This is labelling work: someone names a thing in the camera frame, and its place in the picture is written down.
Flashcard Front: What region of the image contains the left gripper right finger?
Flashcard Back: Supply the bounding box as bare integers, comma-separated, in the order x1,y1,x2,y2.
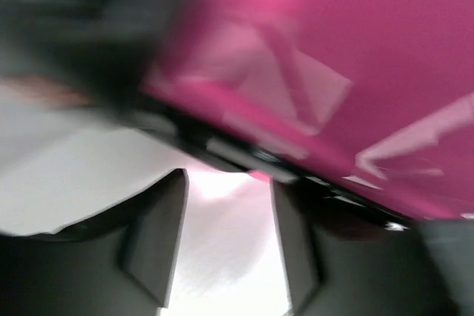
272,180,473,315

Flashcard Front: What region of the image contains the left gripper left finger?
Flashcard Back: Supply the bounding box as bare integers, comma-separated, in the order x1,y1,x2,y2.
1,169,188,316

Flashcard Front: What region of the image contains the pink hard-shell suitcase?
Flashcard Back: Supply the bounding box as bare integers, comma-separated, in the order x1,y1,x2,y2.
0,0,474,235

